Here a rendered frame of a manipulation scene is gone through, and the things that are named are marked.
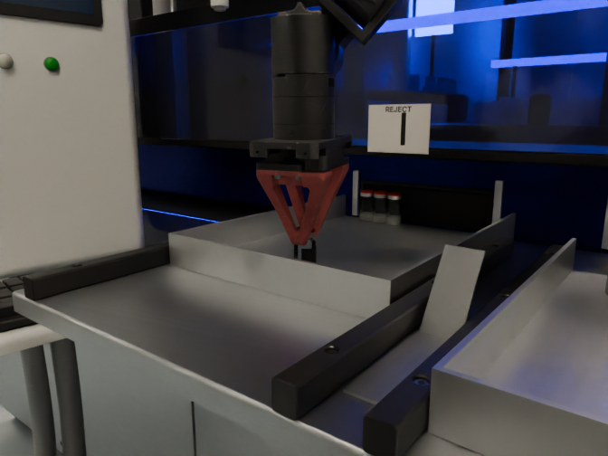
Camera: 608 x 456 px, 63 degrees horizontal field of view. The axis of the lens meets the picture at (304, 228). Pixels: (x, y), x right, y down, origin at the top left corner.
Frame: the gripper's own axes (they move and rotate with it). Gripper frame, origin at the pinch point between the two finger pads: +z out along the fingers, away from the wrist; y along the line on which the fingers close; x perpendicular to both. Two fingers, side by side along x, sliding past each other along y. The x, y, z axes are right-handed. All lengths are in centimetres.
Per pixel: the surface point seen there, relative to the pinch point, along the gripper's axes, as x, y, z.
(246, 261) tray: 3.7, -5.2, 1.9
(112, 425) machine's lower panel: 66, 36, 64
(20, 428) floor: 129, 55, 95
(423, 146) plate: -8.0, 18.8, -7.0
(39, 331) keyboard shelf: 28.9, -7.9, 12.2
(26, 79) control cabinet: 47, 10, -16
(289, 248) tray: 5.3, 8.2, 4.5
